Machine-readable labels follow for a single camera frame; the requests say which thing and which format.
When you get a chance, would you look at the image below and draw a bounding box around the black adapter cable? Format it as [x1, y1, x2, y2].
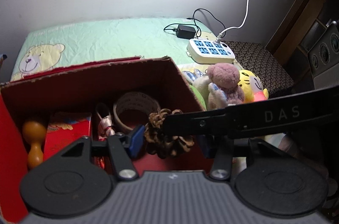
[163, 7, 226, 39]

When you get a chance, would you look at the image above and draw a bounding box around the black power adapter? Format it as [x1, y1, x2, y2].
[176, 24, 196, 40]

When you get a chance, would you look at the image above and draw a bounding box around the brown pine cone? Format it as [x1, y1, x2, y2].
[144, 109, 194, 159]

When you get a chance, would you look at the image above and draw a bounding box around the green bear print bedsheet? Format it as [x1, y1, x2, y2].
[10, 17, 239, 83]

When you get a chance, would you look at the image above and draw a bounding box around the orange wooden gourd toy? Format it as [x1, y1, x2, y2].
[22, 120, 47, 169]

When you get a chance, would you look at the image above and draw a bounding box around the green plush toy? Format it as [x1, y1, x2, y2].
[190, 85, 207, 111]

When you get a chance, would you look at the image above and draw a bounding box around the white blue power strip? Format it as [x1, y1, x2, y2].
[187, 38, 236, 64]

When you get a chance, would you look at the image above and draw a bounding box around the white rabbit plush toy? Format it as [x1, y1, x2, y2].
[182, 69, 228, 110]

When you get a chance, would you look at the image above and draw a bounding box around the yellow tiger plush toy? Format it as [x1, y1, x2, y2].
[238, 69, 269, 103]

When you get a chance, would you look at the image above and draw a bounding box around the brown patterned cushion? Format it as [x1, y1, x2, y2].
[226, 41, 294, 95]

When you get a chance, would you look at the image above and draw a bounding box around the red cardboard box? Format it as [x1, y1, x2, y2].
[1, 56, 203, 223]

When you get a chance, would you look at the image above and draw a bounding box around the pink bear plush toy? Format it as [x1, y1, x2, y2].
[207, 63, 244, 106]

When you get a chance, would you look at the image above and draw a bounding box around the pink ribbon bundle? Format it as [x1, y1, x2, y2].
[97, 111, 115, 141]

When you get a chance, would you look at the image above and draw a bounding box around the red gift box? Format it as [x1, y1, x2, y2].
[43, 113, 92, 161]

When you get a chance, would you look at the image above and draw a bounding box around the wooden cabinet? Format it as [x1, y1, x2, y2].
[265, 0, 327, 65]

